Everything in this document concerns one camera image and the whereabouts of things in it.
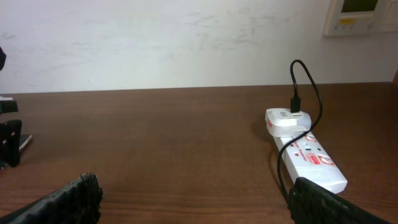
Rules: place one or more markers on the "black smartphone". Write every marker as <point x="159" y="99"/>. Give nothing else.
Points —
<point x="24" y="140"/>

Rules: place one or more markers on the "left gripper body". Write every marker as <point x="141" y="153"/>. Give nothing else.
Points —
<point x="10" y="133"/>

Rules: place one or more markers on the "wall thermostat panel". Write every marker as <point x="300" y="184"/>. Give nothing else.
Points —
<point x="360" y="17"/>

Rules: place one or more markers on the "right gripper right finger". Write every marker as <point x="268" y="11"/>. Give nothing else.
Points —
<point x="310" y="203"/>

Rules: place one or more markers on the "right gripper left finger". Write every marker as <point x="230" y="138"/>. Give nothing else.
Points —
<point x="77" y="202"/>

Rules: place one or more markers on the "white USB charger plug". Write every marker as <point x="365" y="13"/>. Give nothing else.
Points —
<point x="282" y="123"/>

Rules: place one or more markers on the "white power strip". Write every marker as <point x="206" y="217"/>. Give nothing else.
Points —
<point x="307" y="158"/>

